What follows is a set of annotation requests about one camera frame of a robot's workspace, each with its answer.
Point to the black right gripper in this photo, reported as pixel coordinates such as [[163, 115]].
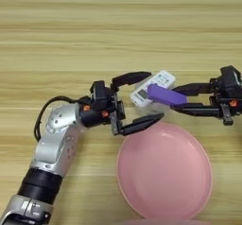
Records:
[[231, 104]]

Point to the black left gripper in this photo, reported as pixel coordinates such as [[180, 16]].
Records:
[[97, 118]]

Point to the purple rectangular block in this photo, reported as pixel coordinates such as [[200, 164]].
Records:
[[165, 95]]

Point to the white remote control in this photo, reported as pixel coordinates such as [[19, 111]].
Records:
[[160, 79]]

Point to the pink round plate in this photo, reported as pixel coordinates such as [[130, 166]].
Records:
[[164, 172]]

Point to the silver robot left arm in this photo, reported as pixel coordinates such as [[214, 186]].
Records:
[[53, 147]]

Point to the clear plastic cup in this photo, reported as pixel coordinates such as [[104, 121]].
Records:
[[159, 109]]

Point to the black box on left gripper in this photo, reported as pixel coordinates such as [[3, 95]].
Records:
[[100, 95]]

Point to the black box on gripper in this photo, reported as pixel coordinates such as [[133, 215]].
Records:
[[100, 95], [231, 82]]

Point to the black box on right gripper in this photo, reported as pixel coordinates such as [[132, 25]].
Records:
[[231, 82]]

